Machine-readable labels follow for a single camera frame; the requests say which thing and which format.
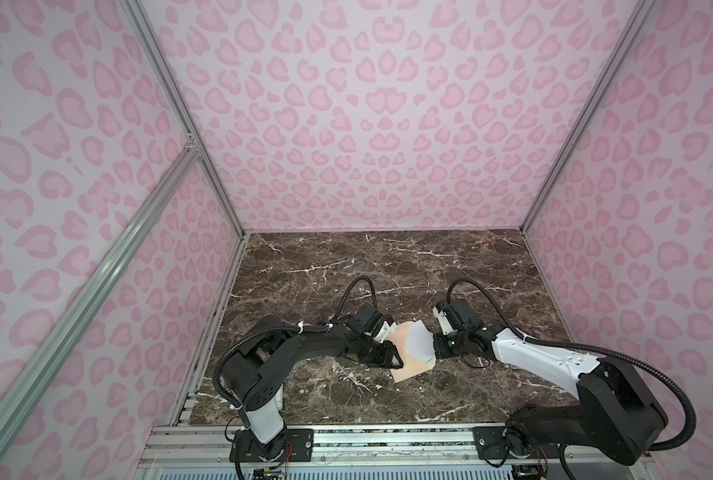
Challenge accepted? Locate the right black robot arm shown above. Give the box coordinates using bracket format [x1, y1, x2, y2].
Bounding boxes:
[435, 313, 669, 466]

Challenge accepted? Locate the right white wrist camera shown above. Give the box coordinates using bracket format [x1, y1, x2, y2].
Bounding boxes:
[433, 301, 461, 335]

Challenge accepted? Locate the pink envelope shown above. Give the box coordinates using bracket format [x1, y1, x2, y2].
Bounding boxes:
[387, 322, 437, 383]

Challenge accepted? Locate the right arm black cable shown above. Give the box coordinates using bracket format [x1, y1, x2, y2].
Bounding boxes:
[445, 277, 698, 452]

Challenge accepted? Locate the green floral letter paper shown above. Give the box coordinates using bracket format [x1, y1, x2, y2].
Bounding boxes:
[406, 321, 436, 363]

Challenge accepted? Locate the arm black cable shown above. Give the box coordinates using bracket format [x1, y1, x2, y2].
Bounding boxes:
[445, 277, 698, 452]
[211, 275, 380, 412]

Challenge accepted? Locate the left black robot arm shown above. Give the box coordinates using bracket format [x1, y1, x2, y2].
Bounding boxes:
[212, 310, 405, 460]

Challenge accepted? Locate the aluminium post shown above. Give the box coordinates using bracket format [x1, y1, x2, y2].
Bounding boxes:
[118, 0, 246, 239]
[520, 0, 662, 237]

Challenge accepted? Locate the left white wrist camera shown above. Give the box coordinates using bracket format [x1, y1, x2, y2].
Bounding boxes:
[373, 315, 398, 343]

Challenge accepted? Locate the left rear aluminium post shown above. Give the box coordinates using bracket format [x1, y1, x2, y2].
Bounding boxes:
[118, 0, 246, 239]

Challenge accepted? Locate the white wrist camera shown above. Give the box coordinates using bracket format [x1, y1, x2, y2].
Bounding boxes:
[373, 315, 398, 343]
[433, 301, 461, 335]

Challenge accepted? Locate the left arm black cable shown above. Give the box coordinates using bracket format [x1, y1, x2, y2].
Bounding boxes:
[211, 275, 380, 412]

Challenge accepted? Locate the aluminium frame diagonal bar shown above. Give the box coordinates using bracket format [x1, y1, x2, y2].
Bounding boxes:
[0, 144, 200, 462]

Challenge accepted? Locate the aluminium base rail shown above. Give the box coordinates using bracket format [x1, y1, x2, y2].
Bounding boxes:
[134, 423, 661, 479]

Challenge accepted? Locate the right rear aluminium post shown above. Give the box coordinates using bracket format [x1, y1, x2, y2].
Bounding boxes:
[520, 0, 662, 237]

